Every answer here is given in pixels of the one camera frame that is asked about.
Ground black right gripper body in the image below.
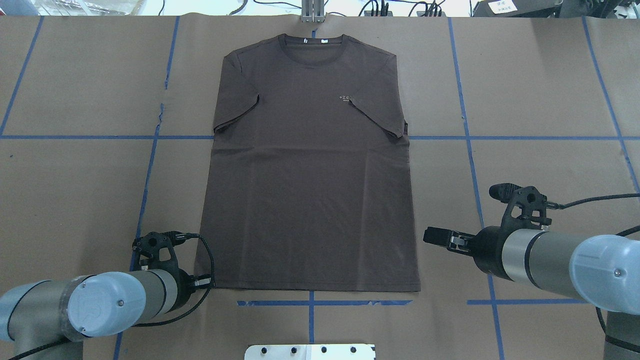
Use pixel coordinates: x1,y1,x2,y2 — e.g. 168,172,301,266
467,186,552,276

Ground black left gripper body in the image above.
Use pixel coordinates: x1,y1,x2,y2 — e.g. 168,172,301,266
132,232,195,311

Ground dark brown t-shirt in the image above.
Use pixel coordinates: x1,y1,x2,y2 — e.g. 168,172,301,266
195,34,421,293

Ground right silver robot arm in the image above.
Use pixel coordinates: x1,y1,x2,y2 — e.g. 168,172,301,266
423,183,640,360

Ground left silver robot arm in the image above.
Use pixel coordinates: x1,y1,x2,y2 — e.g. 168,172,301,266
1,231,215,360

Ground black box with label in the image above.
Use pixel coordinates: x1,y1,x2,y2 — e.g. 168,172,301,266
472,0,601,18

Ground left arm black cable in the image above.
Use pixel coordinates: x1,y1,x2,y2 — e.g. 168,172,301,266
135,231,217,328

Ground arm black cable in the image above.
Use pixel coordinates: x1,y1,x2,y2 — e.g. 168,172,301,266
547,193,640,238
135,231,217,328

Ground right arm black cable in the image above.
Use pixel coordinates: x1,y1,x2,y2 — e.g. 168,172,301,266
547,193,640,238

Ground white pedestal column base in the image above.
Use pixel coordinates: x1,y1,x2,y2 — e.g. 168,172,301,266
244,343,377,360

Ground aluminium frame post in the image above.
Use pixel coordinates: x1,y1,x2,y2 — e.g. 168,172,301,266
301,0,326,23

